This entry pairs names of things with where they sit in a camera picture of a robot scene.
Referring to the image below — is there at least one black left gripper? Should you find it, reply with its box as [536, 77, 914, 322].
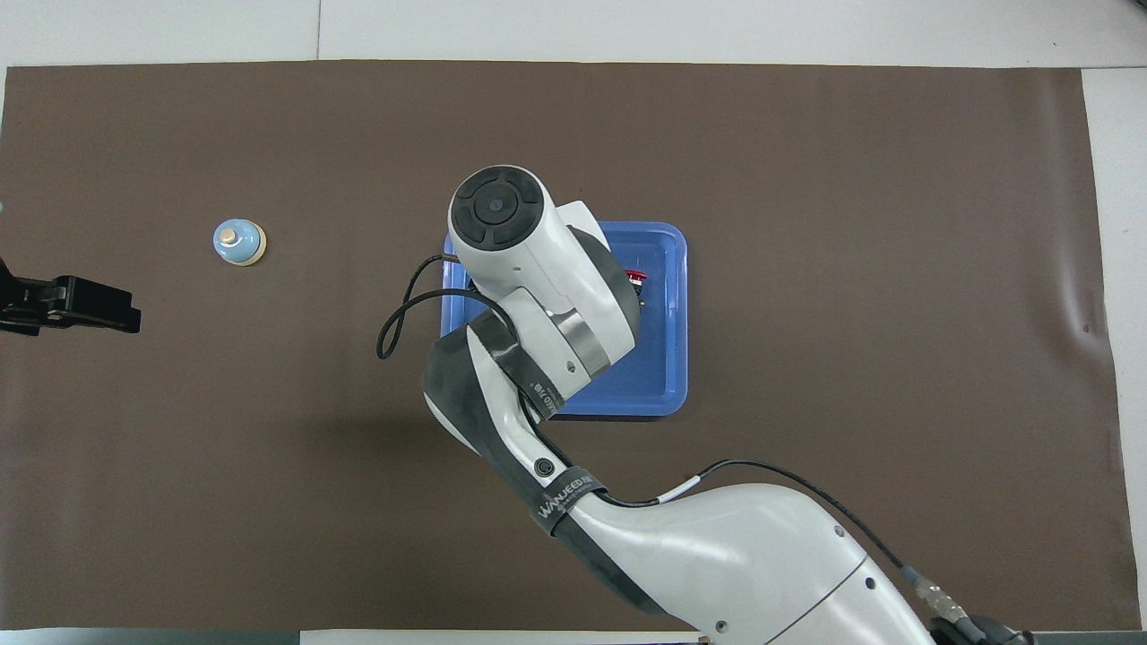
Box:
[0, 260, 142, 334]

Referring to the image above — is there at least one light blue desk bell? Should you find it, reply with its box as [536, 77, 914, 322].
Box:
[212, 219, 267, 268]

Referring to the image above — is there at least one blue plastic tray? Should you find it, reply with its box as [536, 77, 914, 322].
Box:
[441, 221, 689, 417]

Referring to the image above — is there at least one brown table mat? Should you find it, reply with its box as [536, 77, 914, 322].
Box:
[0, 60, 1132, 632]

